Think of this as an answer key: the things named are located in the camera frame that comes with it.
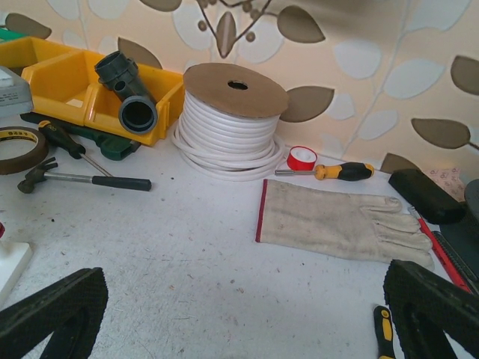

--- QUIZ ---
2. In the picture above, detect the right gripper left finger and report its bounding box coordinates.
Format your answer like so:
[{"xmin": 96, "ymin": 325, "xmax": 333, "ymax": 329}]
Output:
[{"xmin": 1, "ymin": 267, "xmax": 109, "ymax": 358}]

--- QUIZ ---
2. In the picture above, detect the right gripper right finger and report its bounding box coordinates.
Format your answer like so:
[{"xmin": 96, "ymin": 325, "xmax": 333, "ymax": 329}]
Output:
[{"xmin": 384, "ymin": 260, "xmax": 478, "ymax": 358}]

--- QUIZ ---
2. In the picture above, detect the claw hammer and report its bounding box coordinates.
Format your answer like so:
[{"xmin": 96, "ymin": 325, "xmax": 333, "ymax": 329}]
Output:
[{"xmin": 17, "ymin": 157, "xmax": 153, "ymax": 194}]

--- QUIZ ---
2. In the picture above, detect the small black yellow screwdriver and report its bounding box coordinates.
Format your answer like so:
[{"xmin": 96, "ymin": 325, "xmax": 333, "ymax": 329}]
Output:
[{"xmin": 373, "ymin": 305, "xmax": 395, "ymax": 359}]

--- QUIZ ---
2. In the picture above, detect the red utility knife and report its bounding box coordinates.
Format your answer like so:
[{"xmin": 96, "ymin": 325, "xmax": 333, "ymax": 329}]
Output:
[{"xmin": 408, "ymin": 206, "xmax": 478, "ymax": 295}]

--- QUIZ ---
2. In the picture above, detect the black sanding block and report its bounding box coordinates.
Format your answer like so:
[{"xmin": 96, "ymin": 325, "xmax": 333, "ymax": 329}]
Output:
[{"xmin": 388, "ymin": 168, "xmax": 466, "ymax": 224}]

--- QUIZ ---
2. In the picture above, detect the brown tape roll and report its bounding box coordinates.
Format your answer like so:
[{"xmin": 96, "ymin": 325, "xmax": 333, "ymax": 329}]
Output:
[{"xmin": 1, "ymin": 126, "xmax": 49, "ymax": 175}]

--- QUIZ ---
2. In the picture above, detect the canvas work glove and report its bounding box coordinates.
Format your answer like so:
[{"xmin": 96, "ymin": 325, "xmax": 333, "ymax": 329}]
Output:
[{"xmin": 256, "ymin": 179, "xmax": 434, "ymax": 270}]

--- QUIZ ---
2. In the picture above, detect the red white tape roll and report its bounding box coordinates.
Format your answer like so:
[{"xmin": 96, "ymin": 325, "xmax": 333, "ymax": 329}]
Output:
[{"xmin": 286, "ymin": 146, "xmax": 317, "ymax": 171}]

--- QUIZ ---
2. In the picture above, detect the yellow bin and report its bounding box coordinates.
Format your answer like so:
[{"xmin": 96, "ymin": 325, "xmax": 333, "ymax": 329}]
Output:
[
  {"xmin": 22, "ymin": 50, "xmax": 103, "ymax": 126},
  {"xmin": 84, "ymin": 64, "xmax": 185, "ymax": 146},
  {"xmin": 0, "ymin": 37, "xmax": 74, "ymax": 75}
]

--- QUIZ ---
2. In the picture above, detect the grey pipe fitting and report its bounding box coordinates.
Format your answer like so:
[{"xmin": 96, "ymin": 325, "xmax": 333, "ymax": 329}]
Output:
[{"xmin": 94, "ymin": 50, "xmax": 158, "ymax": 135}]

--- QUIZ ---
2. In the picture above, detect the green bin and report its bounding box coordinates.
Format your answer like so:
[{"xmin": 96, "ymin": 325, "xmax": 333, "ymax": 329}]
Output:
[{"xmin": 0, "ymin": 28, "xmax": 25, "ymax": 42}]

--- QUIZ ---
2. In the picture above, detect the white cable spool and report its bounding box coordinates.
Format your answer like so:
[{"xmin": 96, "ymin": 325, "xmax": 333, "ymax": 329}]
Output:
[{"xmin": 171, "ymin": 63, "xmax": 288, "ymax": 182}]

